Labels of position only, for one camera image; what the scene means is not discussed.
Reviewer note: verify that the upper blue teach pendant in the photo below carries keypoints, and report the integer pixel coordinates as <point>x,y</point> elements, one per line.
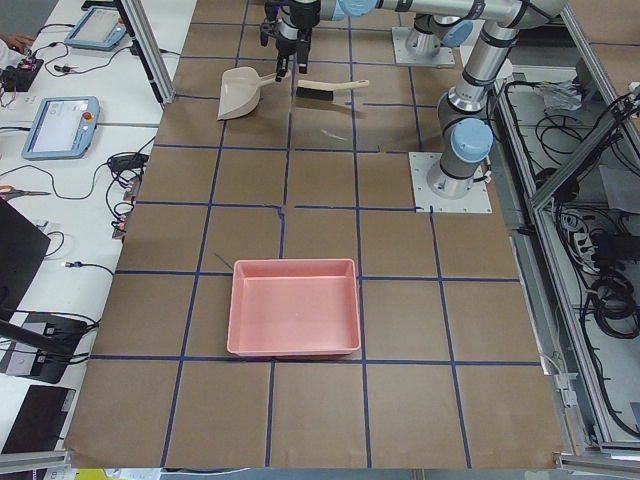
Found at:
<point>100,28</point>

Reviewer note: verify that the red handled scissors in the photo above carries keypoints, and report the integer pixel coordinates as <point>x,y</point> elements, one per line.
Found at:
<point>9,192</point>

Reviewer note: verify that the beige hand brush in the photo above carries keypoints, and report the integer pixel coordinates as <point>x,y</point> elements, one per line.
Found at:
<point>320,90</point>

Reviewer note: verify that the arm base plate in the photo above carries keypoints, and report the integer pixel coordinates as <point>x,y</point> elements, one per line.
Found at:
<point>435,192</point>
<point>416,49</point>

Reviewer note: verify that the beige plastic dustpan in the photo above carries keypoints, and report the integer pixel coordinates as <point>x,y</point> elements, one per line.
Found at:
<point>240,91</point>

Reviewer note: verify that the aluminium frame post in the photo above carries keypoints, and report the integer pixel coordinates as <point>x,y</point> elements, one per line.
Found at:
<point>144,42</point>

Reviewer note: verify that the lower blue teach pendant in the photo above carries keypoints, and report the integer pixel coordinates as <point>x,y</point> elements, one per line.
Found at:
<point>63,128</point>

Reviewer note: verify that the black power adapter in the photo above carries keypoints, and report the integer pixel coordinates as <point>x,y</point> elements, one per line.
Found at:
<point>127,161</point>

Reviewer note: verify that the black tablet device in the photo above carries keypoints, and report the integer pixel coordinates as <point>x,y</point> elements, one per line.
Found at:
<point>40,420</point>

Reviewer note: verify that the person in dark clothes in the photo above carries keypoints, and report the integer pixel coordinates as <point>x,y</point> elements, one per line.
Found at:
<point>18,42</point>

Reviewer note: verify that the pink plastic bin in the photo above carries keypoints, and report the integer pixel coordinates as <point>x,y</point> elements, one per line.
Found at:
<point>294,307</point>

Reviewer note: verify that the black monitor stand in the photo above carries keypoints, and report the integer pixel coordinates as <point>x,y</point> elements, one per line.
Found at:
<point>37,343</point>

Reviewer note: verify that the blue teach pendant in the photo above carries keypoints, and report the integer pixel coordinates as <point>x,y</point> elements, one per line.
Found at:
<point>63,128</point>
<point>100,28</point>

